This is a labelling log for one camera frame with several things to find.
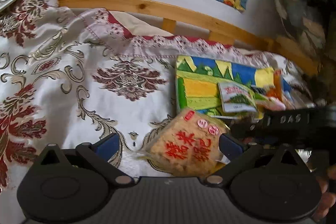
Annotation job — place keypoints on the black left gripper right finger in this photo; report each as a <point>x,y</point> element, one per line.
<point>241,157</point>

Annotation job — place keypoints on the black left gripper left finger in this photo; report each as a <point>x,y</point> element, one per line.
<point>96,156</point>

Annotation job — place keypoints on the rice cracker snack pack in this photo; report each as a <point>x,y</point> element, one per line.
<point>188,145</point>

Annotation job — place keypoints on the green seaweed snack bag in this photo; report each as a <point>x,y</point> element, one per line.
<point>236,98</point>

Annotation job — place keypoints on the orange chips clear bag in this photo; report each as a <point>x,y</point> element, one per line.
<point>273,97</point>

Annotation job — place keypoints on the person right hand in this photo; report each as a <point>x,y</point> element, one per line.
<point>327,200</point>

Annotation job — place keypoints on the grey tray with dinosaur drawing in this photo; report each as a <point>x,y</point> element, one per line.
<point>197,81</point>

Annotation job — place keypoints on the floral satin cloth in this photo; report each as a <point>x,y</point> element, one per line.
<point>73,76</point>

